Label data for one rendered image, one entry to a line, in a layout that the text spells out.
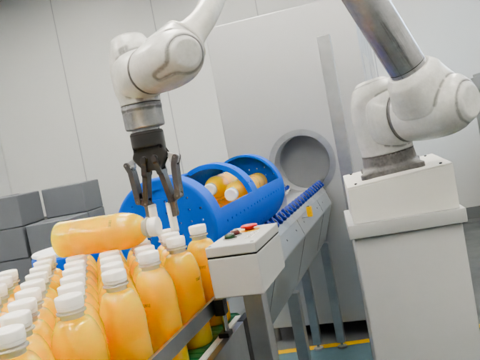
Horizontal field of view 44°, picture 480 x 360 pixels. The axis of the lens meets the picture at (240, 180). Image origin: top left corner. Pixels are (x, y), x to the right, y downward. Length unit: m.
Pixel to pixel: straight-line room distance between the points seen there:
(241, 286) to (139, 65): 0.47
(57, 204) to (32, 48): 2.50
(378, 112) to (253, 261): 0.75
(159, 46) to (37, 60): 6.27
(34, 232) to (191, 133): 2.35
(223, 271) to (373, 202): 0.68
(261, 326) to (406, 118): 0.72
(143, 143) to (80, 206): 4.13
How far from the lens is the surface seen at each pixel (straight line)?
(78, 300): 0.85
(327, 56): 2.85
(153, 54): 1.17
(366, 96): 1.75
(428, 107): 1.60
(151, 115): 1.31
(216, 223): 1.52
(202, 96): 6.74
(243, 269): 1.12
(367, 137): 1.76
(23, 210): 5.26
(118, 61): 1.31
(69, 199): 5.46
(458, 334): 1.81
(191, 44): 1.16
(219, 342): 1.24
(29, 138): 7.42
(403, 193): 1.71
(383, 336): 1.79
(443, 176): 1.72
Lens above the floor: 1.28
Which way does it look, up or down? 4 degrees down
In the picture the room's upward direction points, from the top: 11 degrees counter-clockwise
